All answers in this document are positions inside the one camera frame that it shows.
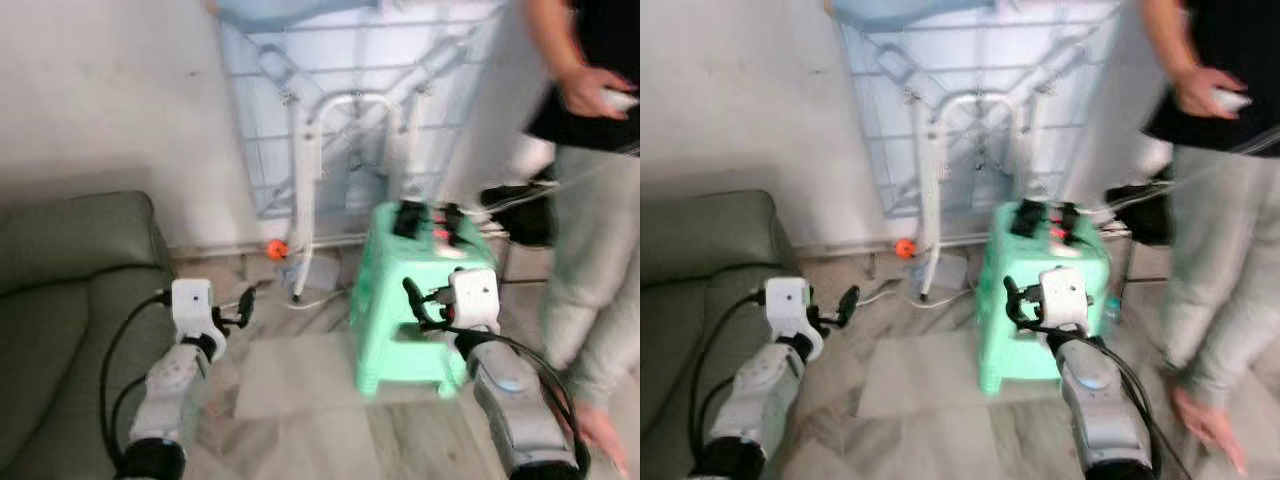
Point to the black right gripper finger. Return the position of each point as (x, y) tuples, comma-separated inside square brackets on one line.
[(415, 302), (1013, 300)]

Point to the white remote controller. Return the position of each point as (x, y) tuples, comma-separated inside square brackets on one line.
[(622, 100), (1235, 100)]

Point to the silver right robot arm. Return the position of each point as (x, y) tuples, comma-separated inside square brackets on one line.
[(515, 400), (1100, 400)]

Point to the person right forearm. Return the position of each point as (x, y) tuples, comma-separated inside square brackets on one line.
[(555, 35), (1170, 35)]

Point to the grey-green leather sofa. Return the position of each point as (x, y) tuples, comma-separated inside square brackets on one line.
[(690, 300), (60, 300)]

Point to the person right hand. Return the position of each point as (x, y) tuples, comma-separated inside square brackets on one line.
[(582, 90), (1195, 90)]

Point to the mint plastic stool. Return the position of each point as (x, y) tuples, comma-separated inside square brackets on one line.
[(400, 300), (1010, 340)]

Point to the small orange ball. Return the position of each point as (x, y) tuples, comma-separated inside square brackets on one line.
[(905, 248), (277, 248)]

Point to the grey floor box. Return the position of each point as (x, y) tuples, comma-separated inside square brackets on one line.
[(305, 272), (945, 270)]

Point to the black charger box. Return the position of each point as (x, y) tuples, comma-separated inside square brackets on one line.
[(408, 220), (1025, 220)]

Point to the black box with red light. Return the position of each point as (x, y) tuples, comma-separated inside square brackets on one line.
[(455, 225), (1065, 225)]

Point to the black bag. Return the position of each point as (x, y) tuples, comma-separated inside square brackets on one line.
[(1140, 215), (520, 215)]

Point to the person in grey trousers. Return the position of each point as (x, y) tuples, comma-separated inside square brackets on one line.
[(1220, 250), (590, 250)]

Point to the folded white metal-leg table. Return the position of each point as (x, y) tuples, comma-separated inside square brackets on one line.
[(350, 60), (980, 60)]

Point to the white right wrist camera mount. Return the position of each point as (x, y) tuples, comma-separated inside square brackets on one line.
[(1065, 295), (475, 295)]

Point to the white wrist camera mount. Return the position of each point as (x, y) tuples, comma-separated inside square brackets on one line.
[(1065, 295), (788, 300), (193, 300), (475, 295)]

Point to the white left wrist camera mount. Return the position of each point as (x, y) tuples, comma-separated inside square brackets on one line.
[(193, 300), (788, 300)]

